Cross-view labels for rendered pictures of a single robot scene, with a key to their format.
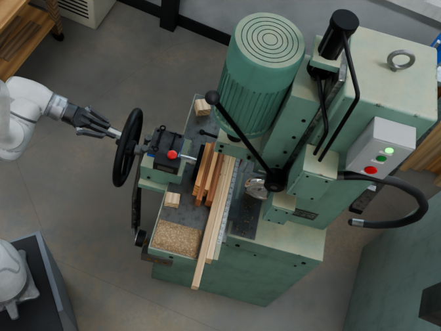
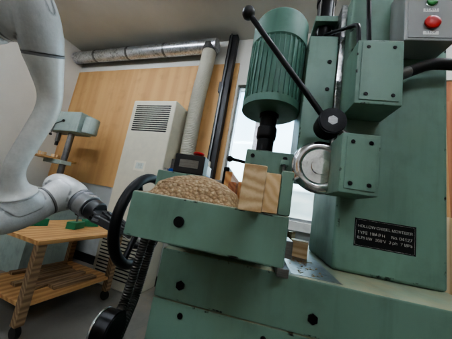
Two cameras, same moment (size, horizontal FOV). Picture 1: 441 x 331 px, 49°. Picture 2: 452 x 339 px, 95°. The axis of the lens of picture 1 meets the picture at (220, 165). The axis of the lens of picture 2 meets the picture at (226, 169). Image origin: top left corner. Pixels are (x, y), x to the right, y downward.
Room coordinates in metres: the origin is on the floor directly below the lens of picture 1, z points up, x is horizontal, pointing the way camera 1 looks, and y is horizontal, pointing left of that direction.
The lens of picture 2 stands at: (0.18, -0.07, 0.90)
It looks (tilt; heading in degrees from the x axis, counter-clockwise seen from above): 9 degrees up; 15
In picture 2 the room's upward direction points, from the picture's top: 10 degrees clockwise
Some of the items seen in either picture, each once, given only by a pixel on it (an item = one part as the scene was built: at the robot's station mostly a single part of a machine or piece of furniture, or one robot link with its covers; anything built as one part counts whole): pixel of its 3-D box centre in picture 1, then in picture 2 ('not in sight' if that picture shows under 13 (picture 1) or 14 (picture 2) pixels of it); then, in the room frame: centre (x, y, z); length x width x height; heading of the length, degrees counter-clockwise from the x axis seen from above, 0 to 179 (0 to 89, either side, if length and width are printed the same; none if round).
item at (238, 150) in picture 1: (237, 144); (268, 167); (0.80, -0.03, 1.03); 0.14 x 0.07 x 0.09; 95
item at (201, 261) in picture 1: (216, 197); (256, 200); (0.65, -0.02, 0.92); 0.60 x 0.02 x 0.04; 5
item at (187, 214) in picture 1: (189, 171); (214, 213); (0.73, 0.09, 0.87); 0.61 x 0.30 x 0.06; 5
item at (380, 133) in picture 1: (378, 150); (420, 20); (0.69, -0.34, 1.40); 0.10 x 0.06 x 0.16; 95
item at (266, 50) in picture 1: (254, 80); (275, 70); (0.80, -0.01, 1.35); 0.18 x 0.18 x 0.31
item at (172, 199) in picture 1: (172, 199); not in sight; (0.59, 0.11, 0.92); 0.04 x 0.04 x 0.03; 10
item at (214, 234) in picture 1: (228, 175); (264, 201); (0.74, -0.04, 0.92); 0.60 x 0.02 x 0.05; 5
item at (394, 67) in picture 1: (400, 60); not in sight; (0.83, -0.30, 1.55); 0.06 x 0.02 x 0.07; 95
